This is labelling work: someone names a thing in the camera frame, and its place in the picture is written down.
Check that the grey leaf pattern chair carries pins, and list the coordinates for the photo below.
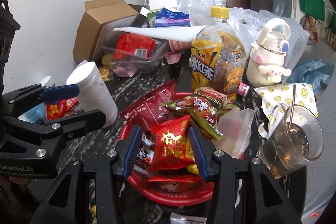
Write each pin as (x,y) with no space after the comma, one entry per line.
(321,173)

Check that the blue round humidifier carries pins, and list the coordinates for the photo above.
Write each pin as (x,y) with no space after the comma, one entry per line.
(35,115)

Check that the white paper towel roll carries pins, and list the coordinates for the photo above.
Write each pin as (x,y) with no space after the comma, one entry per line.
(94,94)

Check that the cream cartoon water bottle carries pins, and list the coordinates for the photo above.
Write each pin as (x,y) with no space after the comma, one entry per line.
(267,56)

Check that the red snack packets pile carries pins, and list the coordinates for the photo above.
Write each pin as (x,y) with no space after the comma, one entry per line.
(61,109)

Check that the clear plastic tray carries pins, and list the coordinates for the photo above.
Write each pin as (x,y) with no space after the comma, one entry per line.
(121,62)

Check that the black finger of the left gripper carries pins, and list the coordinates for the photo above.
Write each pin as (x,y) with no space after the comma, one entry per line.
(42,96)
(57,129)

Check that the white black snack packet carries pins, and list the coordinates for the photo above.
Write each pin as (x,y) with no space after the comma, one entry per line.
(184,219)
(146,151)

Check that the smiley face paper bag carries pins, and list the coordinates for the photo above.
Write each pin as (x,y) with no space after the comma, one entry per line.
(277,98)

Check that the red plastic basket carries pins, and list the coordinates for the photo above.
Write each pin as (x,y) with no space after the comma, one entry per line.
(165,170)

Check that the yellow peanut snack bag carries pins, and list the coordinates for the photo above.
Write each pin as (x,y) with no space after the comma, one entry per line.
(104,73)

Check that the blue tissue pack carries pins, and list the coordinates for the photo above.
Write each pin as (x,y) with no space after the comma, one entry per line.
(168,18)

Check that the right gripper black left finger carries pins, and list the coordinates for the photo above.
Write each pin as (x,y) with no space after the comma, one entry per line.
(67,200)

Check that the red gold snack packet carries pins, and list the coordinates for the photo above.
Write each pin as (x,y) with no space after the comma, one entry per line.
(174,182)
(170,147)

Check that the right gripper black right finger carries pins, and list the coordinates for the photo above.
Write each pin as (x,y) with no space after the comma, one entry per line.
(264,201)

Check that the green tote bag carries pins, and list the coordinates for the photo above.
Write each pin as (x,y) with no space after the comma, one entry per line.
(314,8)
(332,25)

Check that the iced tea bottle yellow cap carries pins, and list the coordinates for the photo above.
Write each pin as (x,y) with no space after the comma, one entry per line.
(218,56)

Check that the dark red snack bag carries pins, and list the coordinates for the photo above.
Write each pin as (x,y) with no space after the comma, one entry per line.
(148,111)

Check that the brown cardboard box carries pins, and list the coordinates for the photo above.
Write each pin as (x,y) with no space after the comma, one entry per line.
(98,23)

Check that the yellow black snack bag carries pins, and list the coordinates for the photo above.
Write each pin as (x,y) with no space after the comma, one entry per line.
(189,154)

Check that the red bag in tray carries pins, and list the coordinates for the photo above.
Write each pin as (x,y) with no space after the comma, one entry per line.
(133,44)

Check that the white foam board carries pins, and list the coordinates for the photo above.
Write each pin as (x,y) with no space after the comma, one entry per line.
(181,34)

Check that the clear zip plastic bag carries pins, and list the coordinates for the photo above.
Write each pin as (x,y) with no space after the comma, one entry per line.
(235,126)

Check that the glass cup with tea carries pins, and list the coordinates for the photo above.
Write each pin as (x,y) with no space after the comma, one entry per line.
(286,152)

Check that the brown cereal snack bag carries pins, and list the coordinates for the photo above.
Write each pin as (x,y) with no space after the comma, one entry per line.
(205,106)

